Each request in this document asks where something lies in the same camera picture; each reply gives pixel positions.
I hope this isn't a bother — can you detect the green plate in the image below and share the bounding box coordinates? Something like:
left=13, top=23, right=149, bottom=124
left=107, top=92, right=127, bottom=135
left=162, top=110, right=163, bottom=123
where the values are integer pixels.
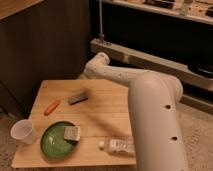
left=40, top=121, right=78, bottom=160

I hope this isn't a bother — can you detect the dark wooden cabinet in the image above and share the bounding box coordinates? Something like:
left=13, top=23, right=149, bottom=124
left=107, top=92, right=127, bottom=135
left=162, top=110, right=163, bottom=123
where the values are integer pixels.
left=0, top=0, right=90, bottom=116

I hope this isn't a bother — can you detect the clear plastic bottle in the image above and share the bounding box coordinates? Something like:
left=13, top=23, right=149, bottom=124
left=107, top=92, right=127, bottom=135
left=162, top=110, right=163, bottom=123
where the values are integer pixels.
left=99, top=138, right=135, bottom=157

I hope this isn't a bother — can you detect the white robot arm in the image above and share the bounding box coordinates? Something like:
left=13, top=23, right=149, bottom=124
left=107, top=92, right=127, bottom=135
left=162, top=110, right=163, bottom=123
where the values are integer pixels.
left=84, top=52, right=189, bottom=171

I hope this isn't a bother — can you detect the clear plastic cup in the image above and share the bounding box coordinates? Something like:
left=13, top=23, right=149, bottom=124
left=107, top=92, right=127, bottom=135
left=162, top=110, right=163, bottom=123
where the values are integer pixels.
left=10, top=119, right=35, bottom=144

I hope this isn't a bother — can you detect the wooden table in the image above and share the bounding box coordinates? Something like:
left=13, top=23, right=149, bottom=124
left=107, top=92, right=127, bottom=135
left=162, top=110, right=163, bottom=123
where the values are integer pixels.
left=12, top=79, right=135, bottom=168

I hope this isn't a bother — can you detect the grey sponge block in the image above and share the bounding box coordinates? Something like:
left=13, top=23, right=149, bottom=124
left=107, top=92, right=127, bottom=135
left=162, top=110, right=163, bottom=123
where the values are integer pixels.
left=64, top=126, right=81, bottom=141

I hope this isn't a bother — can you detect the metal shelf rack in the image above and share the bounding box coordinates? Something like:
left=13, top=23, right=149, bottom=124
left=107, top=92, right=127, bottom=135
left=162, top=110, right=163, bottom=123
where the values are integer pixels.
left=89, top=0, right=213, bottom=114

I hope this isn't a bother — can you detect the orange carrot toy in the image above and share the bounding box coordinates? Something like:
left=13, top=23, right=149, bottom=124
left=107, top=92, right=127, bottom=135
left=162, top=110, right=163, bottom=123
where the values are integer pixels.
left=44, top=100, right=60, bottom=116

